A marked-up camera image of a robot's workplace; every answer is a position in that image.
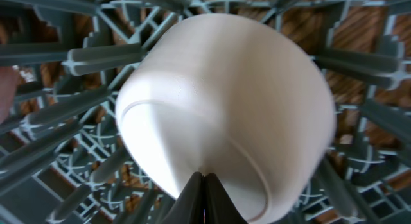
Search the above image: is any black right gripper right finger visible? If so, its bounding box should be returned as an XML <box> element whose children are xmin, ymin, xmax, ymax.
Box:
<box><xmin>204</xmin><ymin>173</ymin><xmax>247</xmax><ymax>224</ymax></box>

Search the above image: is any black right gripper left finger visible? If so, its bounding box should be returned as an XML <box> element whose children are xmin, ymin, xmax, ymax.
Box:
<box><xmin>161</xmin><ymin>172</ymin><xmax>204</xmax><ymax>224</ymax></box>

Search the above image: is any small white plate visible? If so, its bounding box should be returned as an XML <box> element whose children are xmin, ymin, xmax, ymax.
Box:
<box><xmin>116</xmin><ymin>13</ymin><xmax>336</xmax><ymax>223</ymax></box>

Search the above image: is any grey dishwasher rack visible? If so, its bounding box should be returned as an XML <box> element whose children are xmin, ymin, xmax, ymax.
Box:
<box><xmin>1</xmin><ymin>0</ymin><xmax>410</xmax><ymax>223</ymax></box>

